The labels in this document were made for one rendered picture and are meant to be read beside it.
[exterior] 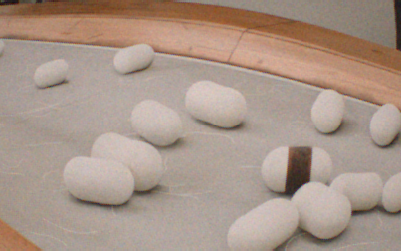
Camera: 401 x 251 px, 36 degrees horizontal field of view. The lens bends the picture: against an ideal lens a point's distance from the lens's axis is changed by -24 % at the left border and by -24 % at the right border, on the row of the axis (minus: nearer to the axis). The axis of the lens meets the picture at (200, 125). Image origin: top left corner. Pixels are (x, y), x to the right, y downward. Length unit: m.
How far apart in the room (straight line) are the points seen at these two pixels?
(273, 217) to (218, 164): 0.10
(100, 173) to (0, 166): 0.08
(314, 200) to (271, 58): 0.26
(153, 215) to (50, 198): 0.05
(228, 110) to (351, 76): 0.13
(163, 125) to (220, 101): 0.04
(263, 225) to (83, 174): 0.09
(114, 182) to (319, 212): 0.09
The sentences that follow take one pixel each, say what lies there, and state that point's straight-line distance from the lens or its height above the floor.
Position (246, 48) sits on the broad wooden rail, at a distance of 0.53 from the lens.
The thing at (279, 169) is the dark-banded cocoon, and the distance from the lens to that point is 0.31.
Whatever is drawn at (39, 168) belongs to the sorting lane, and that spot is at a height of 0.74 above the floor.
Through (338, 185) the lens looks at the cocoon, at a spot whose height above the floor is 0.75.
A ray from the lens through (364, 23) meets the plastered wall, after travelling 2.60.
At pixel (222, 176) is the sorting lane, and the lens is 0.34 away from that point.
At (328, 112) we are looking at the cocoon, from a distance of 0.39.
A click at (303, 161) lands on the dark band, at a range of 0.31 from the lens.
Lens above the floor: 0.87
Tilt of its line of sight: 18 degrees down
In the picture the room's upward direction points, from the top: straight up
